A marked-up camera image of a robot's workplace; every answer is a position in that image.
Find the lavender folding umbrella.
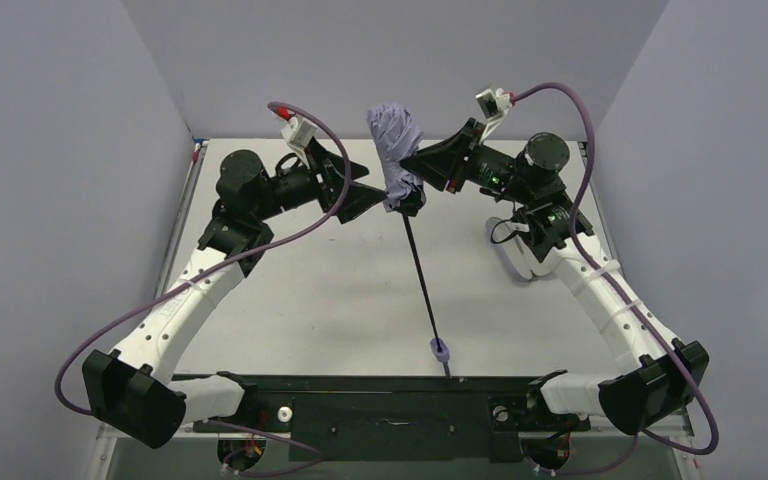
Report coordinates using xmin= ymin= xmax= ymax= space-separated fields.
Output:
xmin=366 ymin=103 xmax=452 ymax=379

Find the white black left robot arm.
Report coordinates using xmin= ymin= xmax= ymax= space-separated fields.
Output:
xmin=82 ymin=140 xmax=386 ymax=449

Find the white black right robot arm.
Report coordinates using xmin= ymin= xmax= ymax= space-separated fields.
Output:
xmin=400 ymin=121 xmax=710 ymax=435

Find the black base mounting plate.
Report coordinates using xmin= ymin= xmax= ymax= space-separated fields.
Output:
xmin=125 ymin=370 xmax=660 ymax=464

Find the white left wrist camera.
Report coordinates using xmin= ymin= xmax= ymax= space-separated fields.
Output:
xmin=281 ymin=111 xmax=319 ymax=169

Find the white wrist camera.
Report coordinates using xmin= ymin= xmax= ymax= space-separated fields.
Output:
xmin=281 ymin=111 xmax=319 ymax=169
xmin=475 ymin=86 xmax=515 ymax=144

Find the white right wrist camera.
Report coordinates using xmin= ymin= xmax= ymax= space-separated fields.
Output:
xmin=475 ymin=86 xmax=515 ymax=144

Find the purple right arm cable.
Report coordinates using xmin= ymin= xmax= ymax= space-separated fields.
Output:
xmin=509 ymin=82 xmax=721 ymax=478

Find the aluminium front frame rail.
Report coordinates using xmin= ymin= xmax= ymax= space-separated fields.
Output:
xmin=95 ymin=390 xmax=695 ymax=440

